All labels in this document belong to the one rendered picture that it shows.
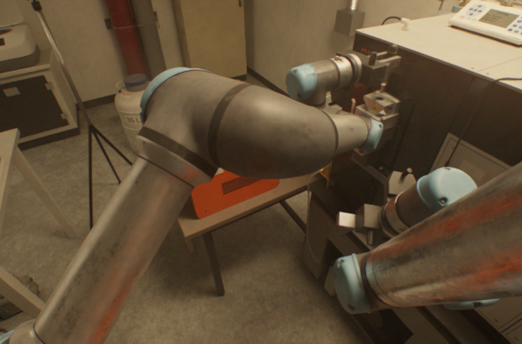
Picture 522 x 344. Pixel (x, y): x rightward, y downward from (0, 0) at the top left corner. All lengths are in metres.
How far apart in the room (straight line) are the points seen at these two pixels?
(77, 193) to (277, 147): 2.64
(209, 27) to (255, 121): 3.56
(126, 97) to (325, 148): 2.44
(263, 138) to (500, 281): 0.23
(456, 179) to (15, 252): 2.63
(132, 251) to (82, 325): 0.10
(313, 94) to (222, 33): 3.30
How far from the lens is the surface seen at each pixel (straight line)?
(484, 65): 0.89
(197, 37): 3.83
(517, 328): 1.10
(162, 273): 2.04
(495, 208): 0.21
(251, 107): 0.32
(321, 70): 0.68
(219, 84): 0.36
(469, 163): 0.89
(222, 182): 1.20
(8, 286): 1.45
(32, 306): 1.57
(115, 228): 0.37
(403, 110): 0.97
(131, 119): 2.73
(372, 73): 0.75
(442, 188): 0.46
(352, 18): 2.49
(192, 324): 1.84
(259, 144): 0.31
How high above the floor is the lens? 1.69
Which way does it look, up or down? 41 degrees down
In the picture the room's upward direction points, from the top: 1 degrees counter-clockwise
